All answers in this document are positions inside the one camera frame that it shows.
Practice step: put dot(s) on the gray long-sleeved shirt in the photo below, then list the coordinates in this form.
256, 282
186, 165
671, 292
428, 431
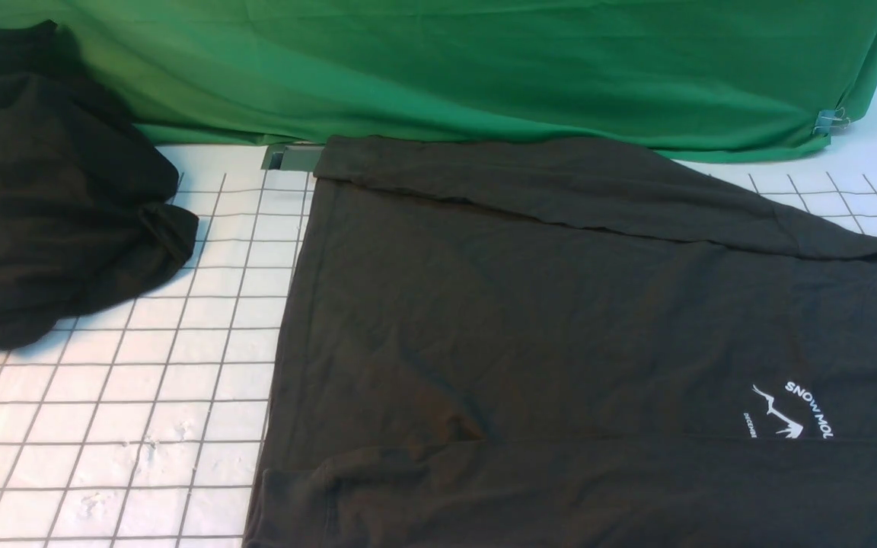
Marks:
575, 343

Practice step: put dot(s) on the gray metal base bar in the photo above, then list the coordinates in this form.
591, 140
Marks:
296, 157

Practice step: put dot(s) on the green backdrop cloth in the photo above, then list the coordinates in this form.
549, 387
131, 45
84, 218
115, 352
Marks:
705, 81

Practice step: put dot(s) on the black crumpled garment pile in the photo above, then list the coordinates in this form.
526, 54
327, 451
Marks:
87, 219

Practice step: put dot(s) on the metal binder clip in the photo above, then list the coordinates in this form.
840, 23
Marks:
830, 121

